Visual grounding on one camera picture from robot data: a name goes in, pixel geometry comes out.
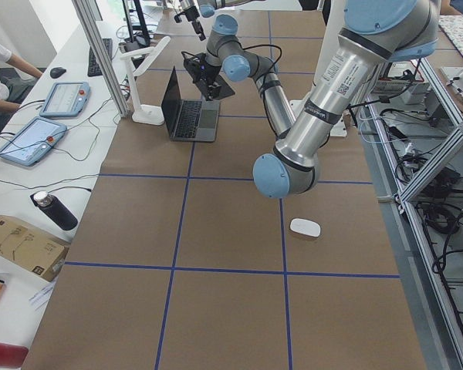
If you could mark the grey laptop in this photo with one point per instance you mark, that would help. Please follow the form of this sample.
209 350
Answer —
188 120

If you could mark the white desk lamp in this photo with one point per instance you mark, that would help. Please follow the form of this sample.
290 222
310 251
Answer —
137 62

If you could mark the blue teach pendant near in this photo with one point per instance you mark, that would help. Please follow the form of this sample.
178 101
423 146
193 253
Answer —
31 143

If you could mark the aluminium frame post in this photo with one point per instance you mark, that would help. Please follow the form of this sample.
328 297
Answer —
88 22

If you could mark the blue teach pendant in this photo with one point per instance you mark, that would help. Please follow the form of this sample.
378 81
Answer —
65 100
31 143

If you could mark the black desk mouse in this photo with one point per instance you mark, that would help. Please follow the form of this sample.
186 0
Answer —
56 72

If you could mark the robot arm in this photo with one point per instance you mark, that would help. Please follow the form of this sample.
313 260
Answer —
207 8
372 33

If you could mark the seated person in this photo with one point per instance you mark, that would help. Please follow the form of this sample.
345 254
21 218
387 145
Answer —
13 91

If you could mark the white computer mouse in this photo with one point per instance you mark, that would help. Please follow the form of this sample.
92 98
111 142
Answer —
305 227

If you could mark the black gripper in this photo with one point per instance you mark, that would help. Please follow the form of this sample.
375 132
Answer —
193 13
207 75

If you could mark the blue teach pendant far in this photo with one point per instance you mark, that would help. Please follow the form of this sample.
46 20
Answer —
65 100

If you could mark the cardboard box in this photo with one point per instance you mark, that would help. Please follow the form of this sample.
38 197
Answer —
32 248

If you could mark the black water bottle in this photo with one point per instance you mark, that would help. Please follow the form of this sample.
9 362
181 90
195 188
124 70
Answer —
55 210

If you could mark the black mouse pad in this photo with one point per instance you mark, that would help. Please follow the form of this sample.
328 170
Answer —
222 89

